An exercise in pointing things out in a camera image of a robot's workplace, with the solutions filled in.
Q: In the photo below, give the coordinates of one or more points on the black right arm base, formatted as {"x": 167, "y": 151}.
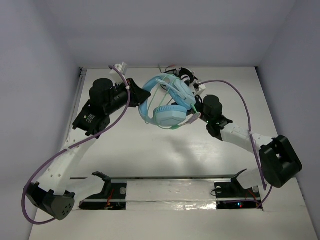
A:
{"x": 232, "y": 196}

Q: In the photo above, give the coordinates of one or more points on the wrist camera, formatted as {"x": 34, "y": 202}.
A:
{"x": 200, "y": 87}
{"x": 120, "y": 67}

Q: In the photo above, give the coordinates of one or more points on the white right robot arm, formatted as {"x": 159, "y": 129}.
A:
{"x": 277, "y": 159}

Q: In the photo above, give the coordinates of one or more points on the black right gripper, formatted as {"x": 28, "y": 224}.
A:
{"x": 197, "y": 98}

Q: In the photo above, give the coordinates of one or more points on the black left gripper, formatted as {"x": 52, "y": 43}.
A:
{"x": 132, "y": 92}

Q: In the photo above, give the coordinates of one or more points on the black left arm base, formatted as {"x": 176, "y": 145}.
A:
{"x": 112, "y": 195}

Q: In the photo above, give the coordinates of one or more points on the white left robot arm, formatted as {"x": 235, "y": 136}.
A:
{"x": 51, "y": 193}

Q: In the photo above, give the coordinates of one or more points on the light blue headphones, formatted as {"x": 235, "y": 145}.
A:
{"x": 171, "y": 113}

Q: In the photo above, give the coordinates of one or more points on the silver tape strip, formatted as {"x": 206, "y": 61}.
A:
{"x": 170, "y": 195}

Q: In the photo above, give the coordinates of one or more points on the black and white headphones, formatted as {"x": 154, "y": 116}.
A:
{"x": 185, "y": 74}

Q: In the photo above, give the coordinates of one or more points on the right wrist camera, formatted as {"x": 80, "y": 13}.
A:
{"x": 200, "y": 87}

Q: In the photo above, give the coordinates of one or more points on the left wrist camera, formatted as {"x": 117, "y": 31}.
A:
{"x": 120, "y": 67}

